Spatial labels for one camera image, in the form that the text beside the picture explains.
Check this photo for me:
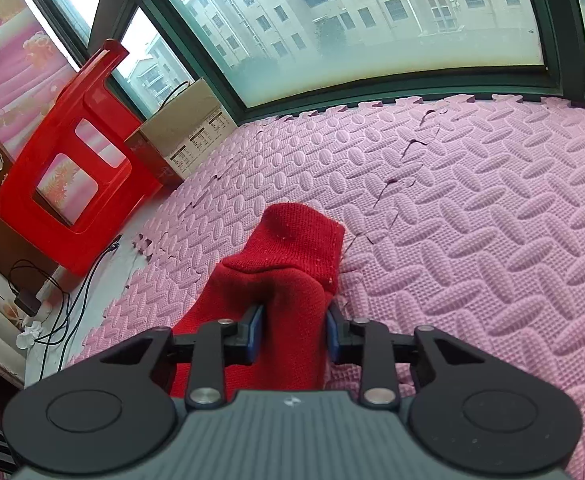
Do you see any beige apartment building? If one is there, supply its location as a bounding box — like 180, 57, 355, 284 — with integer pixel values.
127, 0, 585, 106

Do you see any black power adapter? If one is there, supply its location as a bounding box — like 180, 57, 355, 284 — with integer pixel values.
14, 290, 41, 317

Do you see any pink foam floor mat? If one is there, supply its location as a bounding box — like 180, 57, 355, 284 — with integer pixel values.
65, 92, 585, 480

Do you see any red plastic stool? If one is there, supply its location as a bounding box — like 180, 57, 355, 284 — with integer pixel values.
0, 39, 166, 277

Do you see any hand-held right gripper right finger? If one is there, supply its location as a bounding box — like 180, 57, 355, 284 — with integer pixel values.
325, 305, 489, 408

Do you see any red hoodie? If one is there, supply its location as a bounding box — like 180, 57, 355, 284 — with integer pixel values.
170, 202, 347, 401

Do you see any pink printed curtain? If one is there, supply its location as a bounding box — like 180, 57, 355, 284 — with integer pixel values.
0, 0, 82, 148

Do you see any dark green window frame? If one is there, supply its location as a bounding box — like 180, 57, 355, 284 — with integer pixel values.
10, 0, 585, 126

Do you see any crumpled white tissue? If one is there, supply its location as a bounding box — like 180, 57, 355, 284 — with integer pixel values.
16, 322, 48, 350

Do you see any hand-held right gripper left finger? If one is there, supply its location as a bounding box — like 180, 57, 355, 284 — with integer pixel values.
100, 305, 266, 408

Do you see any brown cardboard box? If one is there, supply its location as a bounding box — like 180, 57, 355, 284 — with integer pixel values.
125, 78, 238, 188

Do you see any black cables and charger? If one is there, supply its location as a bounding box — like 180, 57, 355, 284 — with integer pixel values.
10, 234, 123, 347

